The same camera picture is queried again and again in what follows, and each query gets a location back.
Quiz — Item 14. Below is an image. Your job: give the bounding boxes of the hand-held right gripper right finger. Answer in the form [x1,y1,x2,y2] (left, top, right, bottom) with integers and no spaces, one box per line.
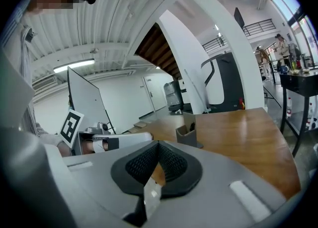
[158,140,289,228]

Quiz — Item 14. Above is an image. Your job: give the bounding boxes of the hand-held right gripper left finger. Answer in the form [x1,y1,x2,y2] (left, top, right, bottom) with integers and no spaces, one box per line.
[62,140,161,228]

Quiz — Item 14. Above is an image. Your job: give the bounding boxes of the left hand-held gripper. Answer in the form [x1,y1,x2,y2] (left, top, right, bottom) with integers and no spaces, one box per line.
[59,109,154,156]

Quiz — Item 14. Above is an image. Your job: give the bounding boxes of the grey pen holder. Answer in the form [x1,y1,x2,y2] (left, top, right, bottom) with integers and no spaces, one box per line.
[175,112,204,149]

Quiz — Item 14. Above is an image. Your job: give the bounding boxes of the person's left hand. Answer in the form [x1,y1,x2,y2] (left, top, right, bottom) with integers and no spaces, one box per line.
[80,139,109,154]

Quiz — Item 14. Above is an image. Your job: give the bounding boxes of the white door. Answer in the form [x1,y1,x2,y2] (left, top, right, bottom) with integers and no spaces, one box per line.
[143,76,167,112]

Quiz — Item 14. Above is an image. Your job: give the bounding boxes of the white whiteboard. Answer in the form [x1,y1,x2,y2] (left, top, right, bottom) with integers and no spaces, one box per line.
[67,66,117,135]

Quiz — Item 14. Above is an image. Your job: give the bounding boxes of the grey machine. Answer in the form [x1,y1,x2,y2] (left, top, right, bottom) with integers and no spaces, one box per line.
[163,80,185,112]

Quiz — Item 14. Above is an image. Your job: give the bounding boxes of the black and white treadmill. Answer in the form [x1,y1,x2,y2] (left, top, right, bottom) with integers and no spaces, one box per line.
[200,52,246,114]

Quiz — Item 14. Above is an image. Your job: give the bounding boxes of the long ceiling light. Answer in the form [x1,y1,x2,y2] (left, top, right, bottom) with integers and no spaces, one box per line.
[53,58,95,74]

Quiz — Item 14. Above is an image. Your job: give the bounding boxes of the black tripod legs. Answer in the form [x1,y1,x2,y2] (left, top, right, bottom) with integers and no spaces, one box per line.
[262,85,283,109]

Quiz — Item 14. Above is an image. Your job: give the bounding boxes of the wooden staircase underside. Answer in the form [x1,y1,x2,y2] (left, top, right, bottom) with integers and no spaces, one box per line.
[134,22,182,80]

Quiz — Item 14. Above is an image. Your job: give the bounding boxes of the clear water bottle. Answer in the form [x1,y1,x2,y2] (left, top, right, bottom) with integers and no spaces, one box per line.
[286,97,293,119]
[307,102,315,126]

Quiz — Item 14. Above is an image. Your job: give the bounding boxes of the black side table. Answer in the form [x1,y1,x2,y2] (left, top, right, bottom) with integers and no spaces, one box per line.
[279,66,318,158]

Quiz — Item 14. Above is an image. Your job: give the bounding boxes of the black balcony railing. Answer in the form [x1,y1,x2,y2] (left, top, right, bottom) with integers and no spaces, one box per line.
[242,18,276,37]

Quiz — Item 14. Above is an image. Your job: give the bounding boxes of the black monitor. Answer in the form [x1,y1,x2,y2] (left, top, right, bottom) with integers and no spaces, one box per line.
[234,7,245,30]

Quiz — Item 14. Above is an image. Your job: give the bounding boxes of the large window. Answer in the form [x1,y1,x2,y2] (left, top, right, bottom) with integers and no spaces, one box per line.
[271,0,318,59]

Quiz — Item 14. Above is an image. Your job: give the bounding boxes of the wall air vent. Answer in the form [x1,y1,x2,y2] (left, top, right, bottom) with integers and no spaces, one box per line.
[31,75,57,92]

